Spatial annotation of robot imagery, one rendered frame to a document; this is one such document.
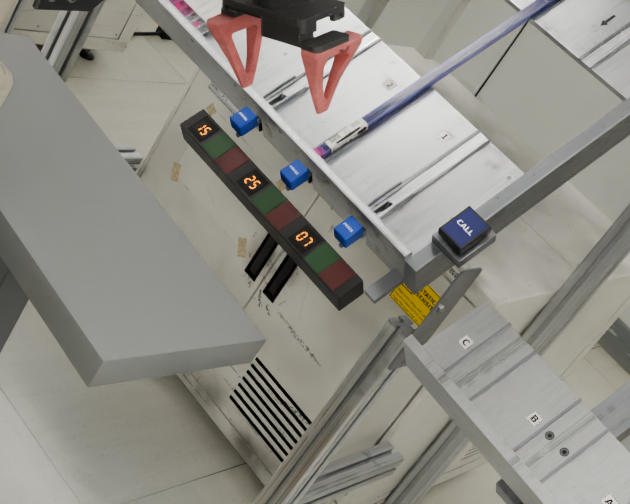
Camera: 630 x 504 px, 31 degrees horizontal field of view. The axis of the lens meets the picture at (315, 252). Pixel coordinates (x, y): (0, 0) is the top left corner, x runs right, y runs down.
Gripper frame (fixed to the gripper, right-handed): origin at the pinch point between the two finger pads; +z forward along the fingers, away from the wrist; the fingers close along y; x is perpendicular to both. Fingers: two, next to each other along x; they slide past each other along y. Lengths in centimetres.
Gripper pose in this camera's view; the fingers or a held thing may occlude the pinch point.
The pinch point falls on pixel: (283, 90)
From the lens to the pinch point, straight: 112.0
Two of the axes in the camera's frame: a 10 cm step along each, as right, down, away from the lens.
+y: -7.7, -3.3, 5.5
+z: -0.1, 8.6, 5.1
